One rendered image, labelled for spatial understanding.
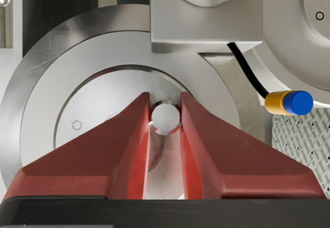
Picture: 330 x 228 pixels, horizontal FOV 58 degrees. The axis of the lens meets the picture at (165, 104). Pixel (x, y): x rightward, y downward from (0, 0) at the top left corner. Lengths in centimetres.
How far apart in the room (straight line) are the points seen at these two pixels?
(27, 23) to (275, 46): 14
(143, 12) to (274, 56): 8
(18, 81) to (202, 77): 10
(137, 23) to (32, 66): 6
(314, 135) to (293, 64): 17
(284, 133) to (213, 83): 26
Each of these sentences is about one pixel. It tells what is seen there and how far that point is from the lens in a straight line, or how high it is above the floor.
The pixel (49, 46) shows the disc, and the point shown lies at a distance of 18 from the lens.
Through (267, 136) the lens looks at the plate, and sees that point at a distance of 53.
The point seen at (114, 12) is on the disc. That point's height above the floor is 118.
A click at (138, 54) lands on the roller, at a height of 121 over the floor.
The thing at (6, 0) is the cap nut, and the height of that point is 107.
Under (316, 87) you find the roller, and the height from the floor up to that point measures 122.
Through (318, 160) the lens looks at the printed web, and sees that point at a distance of 34.
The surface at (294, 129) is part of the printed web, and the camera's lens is 38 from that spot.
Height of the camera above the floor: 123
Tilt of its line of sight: level
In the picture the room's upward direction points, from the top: 179 degrees clockwise
